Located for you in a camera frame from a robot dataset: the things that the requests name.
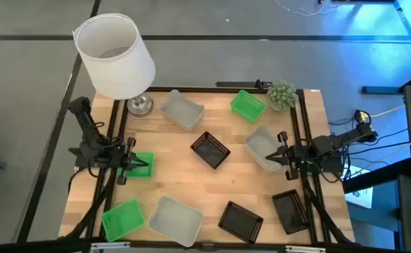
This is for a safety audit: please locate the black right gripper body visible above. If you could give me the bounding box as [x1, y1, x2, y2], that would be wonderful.
[278, 131, 310, 181]

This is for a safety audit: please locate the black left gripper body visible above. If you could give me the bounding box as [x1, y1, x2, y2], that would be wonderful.
[115, 136, 138, 186]

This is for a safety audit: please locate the green plastic basket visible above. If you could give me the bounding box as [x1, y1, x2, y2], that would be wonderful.
[230, 89, 268, 123]
[119, 151, 155, 179]
[100, 197, 146, 243]

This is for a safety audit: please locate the grey plastic basket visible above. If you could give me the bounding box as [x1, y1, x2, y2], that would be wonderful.
[148, 195, 206, 248]
[160, 89, 206, 132]
[244, 124, 284, 174]

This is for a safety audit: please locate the black plastic basket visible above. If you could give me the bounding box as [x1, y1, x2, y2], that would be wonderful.
[272, 188, 311, 235]
[218, 200, 265, 245]
[190, 131, 232, 170]

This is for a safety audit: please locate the green artificial succulent plant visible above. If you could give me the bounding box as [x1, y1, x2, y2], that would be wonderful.
[266, 79, 300, 113]

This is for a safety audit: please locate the yellow power plug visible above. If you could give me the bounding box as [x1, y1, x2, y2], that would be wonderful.
[353, 109, 372, 125]

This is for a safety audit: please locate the white paper sheet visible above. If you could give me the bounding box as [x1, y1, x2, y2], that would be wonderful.
[344, 186, 374, 209]

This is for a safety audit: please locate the black metal beam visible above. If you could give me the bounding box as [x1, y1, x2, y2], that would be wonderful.
[343, 157, 411, 194]

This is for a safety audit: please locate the white shade table lamp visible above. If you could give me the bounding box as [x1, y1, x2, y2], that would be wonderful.
[72, 13, 157, 118]

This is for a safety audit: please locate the black floor stand bar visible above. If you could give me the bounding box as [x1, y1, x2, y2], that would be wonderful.
[361, 67, 411, 96]

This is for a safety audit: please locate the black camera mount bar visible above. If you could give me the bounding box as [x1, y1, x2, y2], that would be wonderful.
[215, 80, 274, 90]

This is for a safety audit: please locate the silver metal bracket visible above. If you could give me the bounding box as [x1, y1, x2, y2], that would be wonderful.
[285, 245, 327, 253]
[90, 241, 132, 252]

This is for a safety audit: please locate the black cable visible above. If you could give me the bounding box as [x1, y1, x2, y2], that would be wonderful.
[345, 141, 411, 156]

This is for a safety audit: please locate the black aluminium table frame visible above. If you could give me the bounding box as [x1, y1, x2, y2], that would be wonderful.
[59, 86, 355, 253]

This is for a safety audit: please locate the thick white cable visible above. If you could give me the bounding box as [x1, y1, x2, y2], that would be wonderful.
[347, 129, 411, 179]

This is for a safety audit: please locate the pale yellow cable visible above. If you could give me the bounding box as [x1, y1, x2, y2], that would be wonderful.
[368, 104, 407, 119]

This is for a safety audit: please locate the thin white cable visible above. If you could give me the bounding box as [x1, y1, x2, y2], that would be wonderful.
[273, 0, 351, 17]

